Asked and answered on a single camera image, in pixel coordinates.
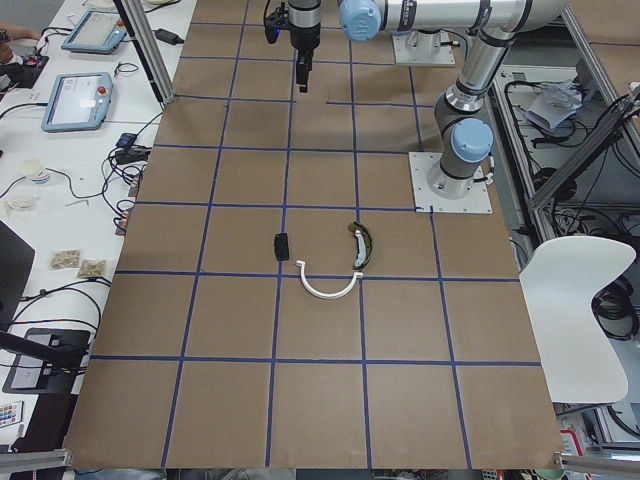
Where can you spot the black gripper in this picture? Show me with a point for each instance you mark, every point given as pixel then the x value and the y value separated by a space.
pixel 303 38

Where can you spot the black monitor stand base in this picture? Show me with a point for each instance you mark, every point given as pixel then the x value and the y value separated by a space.
pixel 46 360

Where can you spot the roll of white tape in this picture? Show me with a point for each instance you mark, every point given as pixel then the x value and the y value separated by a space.
pixel 35 171

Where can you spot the small black plastic part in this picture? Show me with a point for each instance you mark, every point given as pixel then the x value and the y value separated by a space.
pixel 281 247

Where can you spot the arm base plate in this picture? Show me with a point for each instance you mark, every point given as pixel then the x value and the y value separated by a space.
pixel 423 49
pixel 435 192

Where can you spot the black power adapter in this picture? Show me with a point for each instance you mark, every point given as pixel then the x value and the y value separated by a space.
pixel 168 37

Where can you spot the blue teach pendant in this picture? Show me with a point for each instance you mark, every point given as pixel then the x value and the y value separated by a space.
pixel 97 32
pixel 78 102

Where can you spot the aluminium frame post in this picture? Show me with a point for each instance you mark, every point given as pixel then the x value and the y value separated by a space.
pixel 144 42

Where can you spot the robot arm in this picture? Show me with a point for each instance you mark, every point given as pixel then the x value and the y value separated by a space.
pixel 305 14
pixel 467 140

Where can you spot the blue teach pendant far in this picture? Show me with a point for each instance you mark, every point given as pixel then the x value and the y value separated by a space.
pixel 97 32

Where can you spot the olive curved brake shoe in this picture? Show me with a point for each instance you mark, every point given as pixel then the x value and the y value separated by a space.
pixel 364 243

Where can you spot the white curved plastic piece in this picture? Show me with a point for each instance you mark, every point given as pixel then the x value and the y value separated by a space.
pixel 329 289

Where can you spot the white chair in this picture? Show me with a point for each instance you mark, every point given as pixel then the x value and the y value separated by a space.
pixel 559 283

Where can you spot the blue teach pendant near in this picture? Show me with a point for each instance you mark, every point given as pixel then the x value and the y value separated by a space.
pixel 78 102

